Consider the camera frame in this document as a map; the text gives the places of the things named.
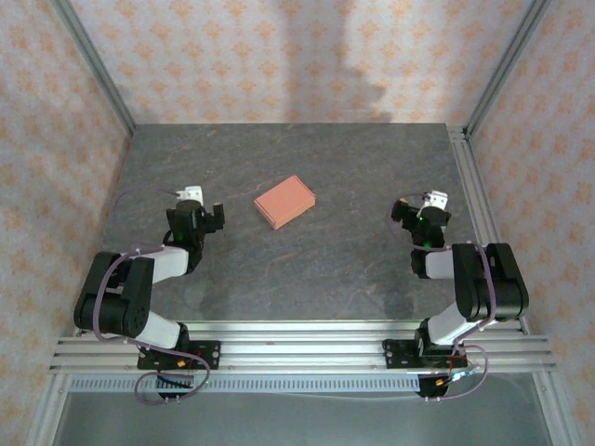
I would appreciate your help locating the aluminium frame post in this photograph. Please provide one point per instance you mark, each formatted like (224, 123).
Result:
(92, 60)
(511, 60)

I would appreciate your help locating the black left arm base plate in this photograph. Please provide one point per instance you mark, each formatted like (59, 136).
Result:
(211, 355)

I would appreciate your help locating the grey metal sheet panel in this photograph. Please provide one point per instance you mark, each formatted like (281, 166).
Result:
(302, 423)

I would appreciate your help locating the orange paper box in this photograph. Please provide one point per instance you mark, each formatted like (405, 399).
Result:
(286, 202)

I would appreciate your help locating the aluminium table edge rail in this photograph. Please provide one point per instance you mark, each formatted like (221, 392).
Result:
(465, 153)

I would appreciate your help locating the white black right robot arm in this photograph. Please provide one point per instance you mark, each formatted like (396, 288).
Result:
(448, 320)

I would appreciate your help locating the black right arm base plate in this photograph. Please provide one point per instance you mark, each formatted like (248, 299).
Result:
(395, 355)

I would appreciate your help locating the wide aluminium mounting beam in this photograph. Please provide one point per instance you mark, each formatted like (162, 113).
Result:
(302, 353)

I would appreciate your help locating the aluminium frame leg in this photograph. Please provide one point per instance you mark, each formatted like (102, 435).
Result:
(555, 413)
(46, 413)

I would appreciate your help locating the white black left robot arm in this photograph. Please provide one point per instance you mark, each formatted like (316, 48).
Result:
(162, 330)

